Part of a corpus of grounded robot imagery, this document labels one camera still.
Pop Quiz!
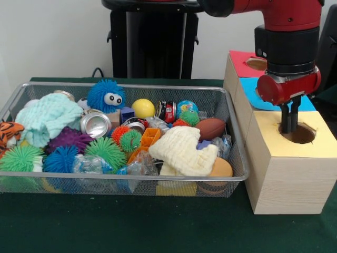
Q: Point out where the green spiky rubber ball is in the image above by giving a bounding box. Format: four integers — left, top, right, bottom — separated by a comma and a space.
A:
0, 144, 45, 172
84, 137, 127, 173

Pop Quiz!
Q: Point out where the yellow ball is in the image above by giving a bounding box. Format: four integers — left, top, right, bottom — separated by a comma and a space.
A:
131, 99, 156, 119

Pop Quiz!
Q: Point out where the shallow wire mesh bin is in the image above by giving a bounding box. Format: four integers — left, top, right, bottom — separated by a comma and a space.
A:
0, 81, 250, 198

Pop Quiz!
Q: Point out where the cream knitted cloth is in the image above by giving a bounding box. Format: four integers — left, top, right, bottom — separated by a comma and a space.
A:
148, 125, 221, 177

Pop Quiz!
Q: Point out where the mint knitted cloth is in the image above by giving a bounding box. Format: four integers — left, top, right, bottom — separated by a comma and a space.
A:
15, 93, 84, 148

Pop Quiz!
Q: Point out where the wooden box with three holes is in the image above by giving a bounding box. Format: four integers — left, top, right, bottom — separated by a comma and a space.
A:
223, 51, 337, 215

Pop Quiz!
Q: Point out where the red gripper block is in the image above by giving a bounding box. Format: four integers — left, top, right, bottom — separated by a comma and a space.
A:
256, 67, 322, 133

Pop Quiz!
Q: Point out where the blue spiky rubber ball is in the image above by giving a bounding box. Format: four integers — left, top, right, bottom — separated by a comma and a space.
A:
43, 145, 80, 173

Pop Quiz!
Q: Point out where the blue fuzzy ball with eyes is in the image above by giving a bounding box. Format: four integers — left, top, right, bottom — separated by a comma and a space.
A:
86, 79, 126, 110

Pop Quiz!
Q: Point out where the purple spiky ball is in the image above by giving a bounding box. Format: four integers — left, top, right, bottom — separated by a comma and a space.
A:
46, 126, 92, 155

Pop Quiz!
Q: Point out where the dark green tablecloth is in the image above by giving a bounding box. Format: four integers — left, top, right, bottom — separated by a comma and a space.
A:
0, 76, 337, 253

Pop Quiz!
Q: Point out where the green cloth covered side table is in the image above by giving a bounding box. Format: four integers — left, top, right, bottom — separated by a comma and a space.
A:
314, 88, 337, 106

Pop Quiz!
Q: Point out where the tiger plush toy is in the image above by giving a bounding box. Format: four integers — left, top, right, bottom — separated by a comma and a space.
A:
0, 121, 25, 156

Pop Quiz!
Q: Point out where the brown toy football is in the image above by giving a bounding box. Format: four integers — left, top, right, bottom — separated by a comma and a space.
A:
194, 118, 226, 142

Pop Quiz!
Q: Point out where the black cable loop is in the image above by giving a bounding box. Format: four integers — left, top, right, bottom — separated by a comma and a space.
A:
92, 67, 110, 79

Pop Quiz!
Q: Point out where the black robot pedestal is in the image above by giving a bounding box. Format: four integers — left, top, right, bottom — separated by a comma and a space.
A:
101, 0, 209, 80

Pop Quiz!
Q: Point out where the black flat panel stand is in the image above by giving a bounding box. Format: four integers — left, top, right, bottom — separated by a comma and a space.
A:
317, 4, 337, 93

